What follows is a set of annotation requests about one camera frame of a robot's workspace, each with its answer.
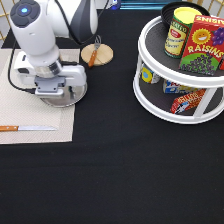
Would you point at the beige woven placemat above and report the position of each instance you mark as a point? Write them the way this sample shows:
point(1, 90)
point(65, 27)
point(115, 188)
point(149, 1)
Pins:
point(23, 109)

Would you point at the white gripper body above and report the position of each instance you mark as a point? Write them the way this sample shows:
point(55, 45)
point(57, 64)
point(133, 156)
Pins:
point(48, 65)

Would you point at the yellow blue patterned box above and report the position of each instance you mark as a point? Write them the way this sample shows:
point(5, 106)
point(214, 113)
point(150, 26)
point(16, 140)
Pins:
point(148, 75)

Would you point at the red raisins box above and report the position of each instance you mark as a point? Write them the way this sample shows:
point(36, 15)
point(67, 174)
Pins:
point(204, 49)

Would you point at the black bowl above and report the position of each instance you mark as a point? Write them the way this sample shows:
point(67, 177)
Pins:
point(168, 10)

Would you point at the round wooden coaster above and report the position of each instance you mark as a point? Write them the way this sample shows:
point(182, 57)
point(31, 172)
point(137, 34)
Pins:
point(104, 54)

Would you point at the fork with wooden handle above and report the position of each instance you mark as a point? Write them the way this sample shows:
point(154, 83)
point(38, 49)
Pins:
point(97, 44)

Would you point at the white two-tier turntable rack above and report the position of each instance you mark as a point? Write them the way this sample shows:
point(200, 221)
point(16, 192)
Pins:
point(151, 53)

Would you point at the yellow green food can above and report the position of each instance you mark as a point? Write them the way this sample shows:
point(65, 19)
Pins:
point(181, 23)

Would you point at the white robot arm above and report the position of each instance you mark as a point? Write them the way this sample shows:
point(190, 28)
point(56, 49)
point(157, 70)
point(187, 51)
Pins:
point(36, 24)

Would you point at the round silver metal plate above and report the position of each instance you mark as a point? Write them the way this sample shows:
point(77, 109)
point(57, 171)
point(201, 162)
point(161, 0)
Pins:
point(72, 94)

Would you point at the knife with wooden handle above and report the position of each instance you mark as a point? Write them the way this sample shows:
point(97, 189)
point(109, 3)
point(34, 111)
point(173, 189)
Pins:
point(26, 128)

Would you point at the white blue carton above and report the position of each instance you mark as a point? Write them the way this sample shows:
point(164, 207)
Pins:
point(172, 87)

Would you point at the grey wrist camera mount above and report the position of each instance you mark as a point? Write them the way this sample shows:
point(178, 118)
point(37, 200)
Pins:
point(50, 87)

